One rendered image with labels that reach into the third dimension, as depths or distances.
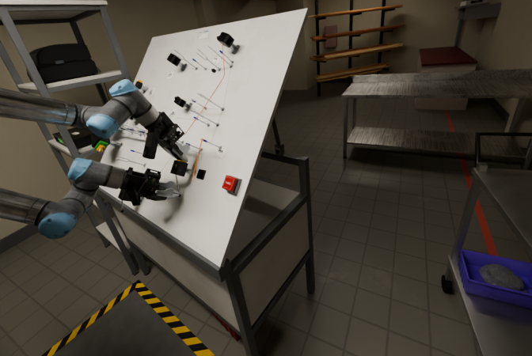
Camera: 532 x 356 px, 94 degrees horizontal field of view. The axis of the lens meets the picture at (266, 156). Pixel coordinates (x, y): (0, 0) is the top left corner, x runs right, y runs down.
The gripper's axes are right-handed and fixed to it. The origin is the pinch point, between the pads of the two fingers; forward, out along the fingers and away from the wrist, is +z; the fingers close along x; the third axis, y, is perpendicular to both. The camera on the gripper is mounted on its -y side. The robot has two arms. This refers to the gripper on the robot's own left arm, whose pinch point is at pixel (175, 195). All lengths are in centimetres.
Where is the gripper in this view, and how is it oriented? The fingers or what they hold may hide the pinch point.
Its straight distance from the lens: 108.5
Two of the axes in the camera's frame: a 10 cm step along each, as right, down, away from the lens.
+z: 7.8, 3.0, 5.5
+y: 5.8, -6.7, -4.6
